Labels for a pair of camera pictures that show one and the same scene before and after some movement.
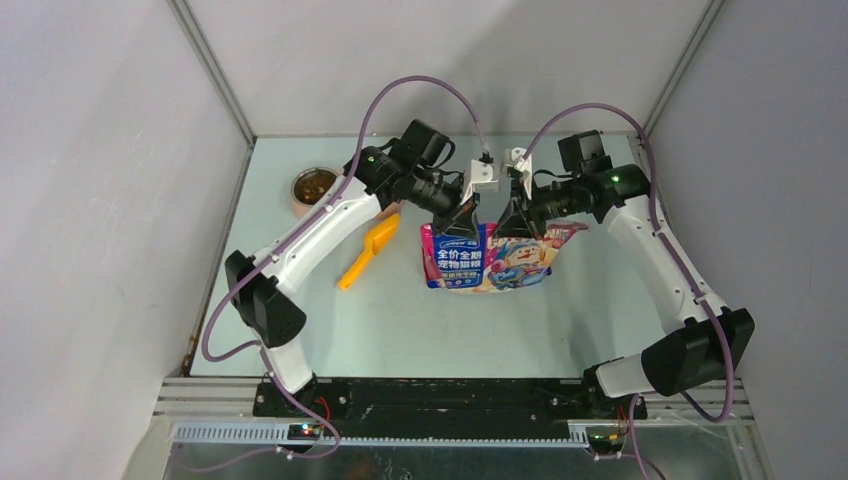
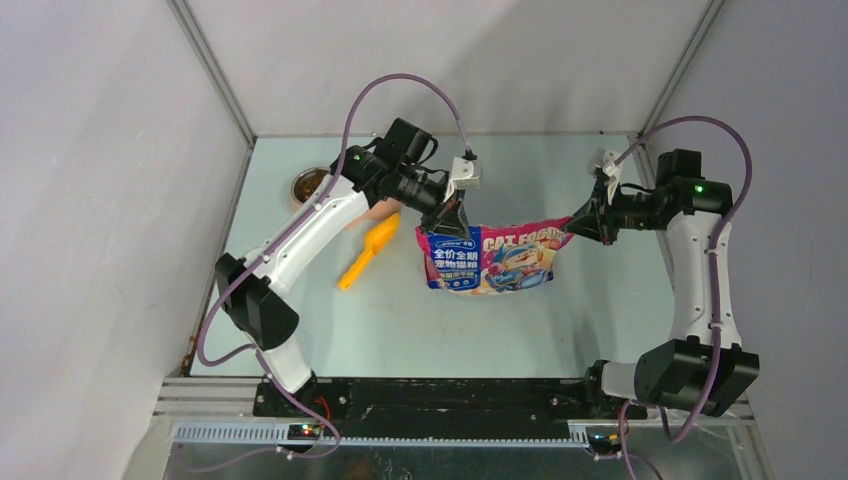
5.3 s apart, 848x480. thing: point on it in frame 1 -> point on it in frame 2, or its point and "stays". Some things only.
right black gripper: (514, 222) -> (595, 219)
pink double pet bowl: (311, 186) stays
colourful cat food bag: (480, 260) stays
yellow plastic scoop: (378, 238) stays
